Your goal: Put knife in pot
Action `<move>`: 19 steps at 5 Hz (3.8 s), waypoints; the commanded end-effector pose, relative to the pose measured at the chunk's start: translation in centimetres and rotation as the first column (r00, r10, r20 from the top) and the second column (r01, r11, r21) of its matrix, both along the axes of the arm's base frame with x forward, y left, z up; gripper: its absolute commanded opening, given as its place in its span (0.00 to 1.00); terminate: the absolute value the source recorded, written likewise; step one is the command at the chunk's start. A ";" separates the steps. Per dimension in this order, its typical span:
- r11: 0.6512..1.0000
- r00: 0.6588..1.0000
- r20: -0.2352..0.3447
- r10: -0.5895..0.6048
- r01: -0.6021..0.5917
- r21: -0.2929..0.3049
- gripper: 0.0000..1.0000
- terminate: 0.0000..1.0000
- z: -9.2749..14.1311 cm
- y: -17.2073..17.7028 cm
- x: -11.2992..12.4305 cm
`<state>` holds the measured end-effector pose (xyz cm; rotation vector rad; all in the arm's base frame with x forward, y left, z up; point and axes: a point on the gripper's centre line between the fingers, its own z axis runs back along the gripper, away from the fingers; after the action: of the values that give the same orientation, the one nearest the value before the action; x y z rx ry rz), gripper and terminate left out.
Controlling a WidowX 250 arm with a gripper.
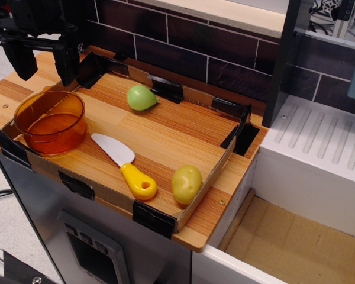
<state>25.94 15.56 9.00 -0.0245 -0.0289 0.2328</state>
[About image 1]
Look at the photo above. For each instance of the orange transparent plastic pot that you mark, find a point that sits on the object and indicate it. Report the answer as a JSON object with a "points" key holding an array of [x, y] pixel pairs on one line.
{"points": [[52, 121]]}

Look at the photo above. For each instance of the yellow handled white toy knife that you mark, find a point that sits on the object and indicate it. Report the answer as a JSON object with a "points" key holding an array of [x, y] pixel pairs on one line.
{"points": [[142, 186]]}

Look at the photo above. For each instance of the yellow toy potato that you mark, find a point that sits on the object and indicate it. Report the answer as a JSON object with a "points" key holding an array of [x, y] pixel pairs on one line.
{"points": [[186, 183]]}

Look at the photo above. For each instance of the green toy pear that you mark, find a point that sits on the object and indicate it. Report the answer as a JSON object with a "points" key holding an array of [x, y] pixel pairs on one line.
{"points": [[141, 98]]}

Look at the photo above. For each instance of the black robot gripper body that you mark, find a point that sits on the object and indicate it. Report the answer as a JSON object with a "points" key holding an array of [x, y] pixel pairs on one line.
{"points": [[38, 25]]}

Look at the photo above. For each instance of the cardboard fence with black tape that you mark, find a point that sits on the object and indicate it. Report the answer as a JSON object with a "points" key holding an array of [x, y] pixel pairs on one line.
{"points": [[163, 138]]}

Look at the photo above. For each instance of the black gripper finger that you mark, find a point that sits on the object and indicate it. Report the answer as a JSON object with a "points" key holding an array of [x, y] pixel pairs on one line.
{"points": [[67, 63], [21, 58]]}

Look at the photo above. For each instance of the toy oven front panel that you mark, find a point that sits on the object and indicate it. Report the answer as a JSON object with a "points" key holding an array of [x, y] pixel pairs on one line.
{"points": [[97, 255]]}

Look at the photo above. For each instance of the dark grey vertical post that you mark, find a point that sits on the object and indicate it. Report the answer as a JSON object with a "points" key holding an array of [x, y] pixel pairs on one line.
{"points": [[295, 26]]}

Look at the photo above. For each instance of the white toy sink drainboard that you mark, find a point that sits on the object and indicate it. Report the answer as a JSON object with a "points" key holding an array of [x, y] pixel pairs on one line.
{"points": [[306, 163]]}

